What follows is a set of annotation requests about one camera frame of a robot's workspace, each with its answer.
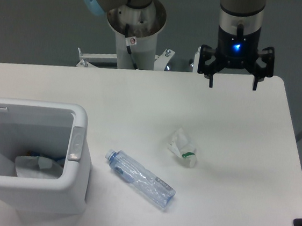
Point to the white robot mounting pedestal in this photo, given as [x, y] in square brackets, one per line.
[136, 25]

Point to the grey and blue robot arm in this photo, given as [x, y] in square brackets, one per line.
[248, 13]

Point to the white plastic trash can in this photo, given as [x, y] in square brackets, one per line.
[53, 130]

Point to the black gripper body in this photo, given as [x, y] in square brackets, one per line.
[237, 50]

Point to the crumpled white paper in bin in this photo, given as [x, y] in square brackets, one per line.
[37, 167]

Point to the clear blue plastic bottle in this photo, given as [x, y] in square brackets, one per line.
[141, 178]

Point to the crumpled white paper wrapper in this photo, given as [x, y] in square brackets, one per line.
[182, 146]

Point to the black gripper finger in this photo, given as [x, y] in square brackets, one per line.
[261, 66]
[210, 62]

